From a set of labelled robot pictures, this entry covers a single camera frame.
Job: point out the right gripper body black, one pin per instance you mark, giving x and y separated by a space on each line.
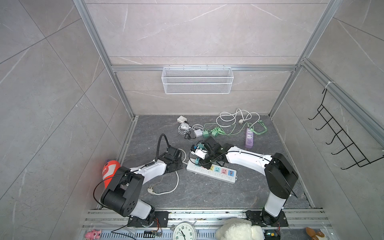
209 159

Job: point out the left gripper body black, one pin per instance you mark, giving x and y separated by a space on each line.
178 164

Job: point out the white multicolour power strip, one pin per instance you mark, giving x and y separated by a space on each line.
215 172

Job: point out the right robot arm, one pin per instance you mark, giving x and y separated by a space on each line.
280 175

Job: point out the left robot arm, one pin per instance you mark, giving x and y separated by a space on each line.
122 186

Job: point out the green charger left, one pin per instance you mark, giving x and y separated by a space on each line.
206 134

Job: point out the white charger with label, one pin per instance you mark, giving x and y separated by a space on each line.
198 133

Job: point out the purple power strip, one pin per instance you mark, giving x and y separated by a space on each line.
249 140

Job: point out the white square charger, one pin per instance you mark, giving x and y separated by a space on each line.
182 119

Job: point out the red plush toy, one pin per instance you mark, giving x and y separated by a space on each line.
109 171

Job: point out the white analog clock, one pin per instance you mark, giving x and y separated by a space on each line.
185 231

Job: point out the white plush toy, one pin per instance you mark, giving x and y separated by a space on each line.
239 229

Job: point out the pink plush toy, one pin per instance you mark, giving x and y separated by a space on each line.
93 235

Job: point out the brown plush toy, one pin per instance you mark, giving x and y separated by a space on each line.
315 235

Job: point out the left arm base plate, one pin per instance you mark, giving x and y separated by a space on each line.
155 219

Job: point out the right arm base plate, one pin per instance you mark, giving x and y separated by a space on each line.
267 220

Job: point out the white wire mesh basket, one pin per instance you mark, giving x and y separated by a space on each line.
197 80

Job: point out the black wire hook rack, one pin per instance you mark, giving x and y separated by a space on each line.
339 133

